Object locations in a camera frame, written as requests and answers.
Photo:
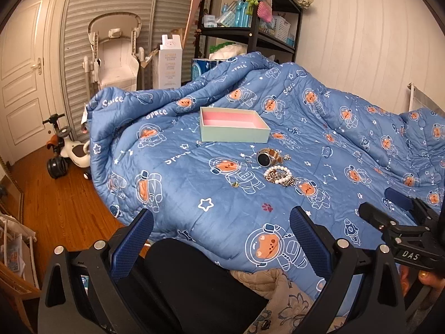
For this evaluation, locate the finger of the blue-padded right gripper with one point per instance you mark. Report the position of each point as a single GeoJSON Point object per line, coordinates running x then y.
{"type": "Point", "coordinates": [399, 199]}
{"type": "Point", "coordinates": [377, 218]}

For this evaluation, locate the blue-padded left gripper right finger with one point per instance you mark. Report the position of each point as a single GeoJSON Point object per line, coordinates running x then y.
{"type": "Point", "coordinates": [378, 305]}

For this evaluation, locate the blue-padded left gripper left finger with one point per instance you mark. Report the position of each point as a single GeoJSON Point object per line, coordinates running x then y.
{"type": "Point", "coordinates": [80, 291]}

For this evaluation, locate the rose gold smartwatch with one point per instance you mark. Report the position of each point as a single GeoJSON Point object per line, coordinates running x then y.
{"type": "Point", "coordinates": [268, 157]}

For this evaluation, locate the person's right hand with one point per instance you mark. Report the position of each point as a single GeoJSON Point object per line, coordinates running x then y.
{"type": "Point", "coordinates": [427, 278]}

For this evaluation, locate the beige patterned garment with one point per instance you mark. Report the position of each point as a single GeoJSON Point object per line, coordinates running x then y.
{"type": "Point", "coordinates": [287, 305]}

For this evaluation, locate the gold-framed mirror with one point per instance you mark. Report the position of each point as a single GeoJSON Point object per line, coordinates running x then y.
{"type": "Point", "coordinates": [11, 195]}

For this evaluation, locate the black trousers leg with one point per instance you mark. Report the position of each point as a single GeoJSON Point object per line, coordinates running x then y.
{"type": "Point", "coordinates": [175, 288]}

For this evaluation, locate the white kids ride-on scooter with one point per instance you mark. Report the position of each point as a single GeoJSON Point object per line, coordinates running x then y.
{"type": "Point", "coordinates": [65, 150]}

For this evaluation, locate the blue space-bear quilt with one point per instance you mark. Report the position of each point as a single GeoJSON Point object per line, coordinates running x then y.
{"type": "Point", "coordinates": [146, 152]}

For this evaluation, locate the mint box with pink lining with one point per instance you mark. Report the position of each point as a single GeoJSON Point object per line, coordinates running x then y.
{"type": "Point", "coordinates": [227, 125]}

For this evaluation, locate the white panelled door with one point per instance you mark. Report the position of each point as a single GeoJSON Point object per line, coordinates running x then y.
{"type": "Point", "coordinates": [24, 100]}

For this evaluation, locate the white plastic basket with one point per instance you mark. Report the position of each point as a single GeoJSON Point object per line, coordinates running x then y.
{"type": "Point", "coordinates": [281, 28]}

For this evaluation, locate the white baby high chair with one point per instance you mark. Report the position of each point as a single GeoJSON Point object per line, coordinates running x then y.
{"type": "Point", "coordinates": [115, 59]}

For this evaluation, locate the blue tissue pack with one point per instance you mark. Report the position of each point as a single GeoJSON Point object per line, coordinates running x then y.
{"type": "Point", "coordinates": [201, 66]}

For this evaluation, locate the blue bottles on shelf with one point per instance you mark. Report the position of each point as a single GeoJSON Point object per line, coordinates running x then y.
{"type": "Point", "coordinates": [234, 15]}

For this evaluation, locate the tall white cardboard box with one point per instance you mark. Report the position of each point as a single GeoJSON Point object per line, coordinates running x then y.
{"type": "Point", "coordinates": [167, 65]}

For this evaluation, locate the black metal shelf unit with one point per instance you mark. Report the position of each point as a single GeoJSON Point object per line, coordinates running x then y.
{"type": "Point", "coordinates": [252, 36]}

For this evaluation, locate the grey louvred wardrobe doors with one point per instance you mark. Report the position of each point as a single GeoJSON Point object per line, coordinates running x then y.
{"type": "Point", "coordinates": [158, 17]}

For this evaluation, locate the white wire rack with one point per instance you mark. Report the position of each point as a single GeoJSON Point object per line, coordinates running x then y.
{"type": "Point", "coordinates": [17, 249]}

